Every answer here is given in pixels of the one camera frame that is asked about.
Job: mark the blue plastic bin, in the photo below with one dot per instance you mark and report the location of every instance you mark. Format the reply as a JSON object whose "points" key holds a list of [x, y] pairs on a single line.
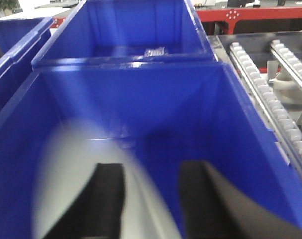
{"points": [[119, 31], [165, 114], [20, 41]]}

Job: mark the light green round plate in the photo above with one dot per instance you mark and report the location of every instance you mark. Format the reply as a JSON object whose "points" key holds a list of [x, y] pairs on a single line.
{"points": [[69, 160]]}

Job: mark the red metal frame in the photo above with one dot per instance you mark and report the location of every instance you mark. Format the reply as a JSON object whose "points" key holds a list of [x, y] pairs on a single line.
{"points": [[227, 18]]}

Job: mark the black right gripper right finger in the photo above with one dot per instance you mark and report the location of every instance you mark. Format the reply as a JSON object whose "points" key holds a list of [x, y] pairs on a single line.
{"points": [[213, 208]]}

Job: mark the blue plastic bin, right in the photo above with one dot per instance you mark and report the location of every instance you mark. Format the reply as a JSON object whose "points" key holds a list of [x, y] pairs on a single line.
{"points": [[165, 114]]}

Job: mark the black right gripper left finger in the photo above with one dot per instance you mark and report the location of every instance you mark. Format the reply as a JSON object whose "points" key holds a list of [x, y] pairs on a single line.
{"points": [[96, 212]]}

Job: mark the white roller conveyor rail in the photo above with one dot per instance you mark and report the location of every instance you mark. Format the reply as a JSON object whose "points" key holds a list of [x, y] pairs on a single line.
{"points": [[285, 129]]}

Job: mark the blue plastic bin, far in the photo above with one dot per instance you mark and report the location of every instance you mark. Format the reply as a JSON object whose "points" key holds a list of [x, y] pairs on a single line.
{"points": [[119, 31]]}

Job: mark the clear plastic bag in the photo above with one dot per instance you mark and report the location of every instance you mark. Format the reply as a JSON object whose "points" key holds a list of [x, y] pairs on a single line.
{"points": [[149, 52]]}

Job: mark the blue plastic bin, left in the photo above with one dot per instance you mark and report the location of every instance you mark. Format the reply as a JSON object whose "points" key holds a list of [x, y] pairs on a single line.
{"points": [[20, 41]]}

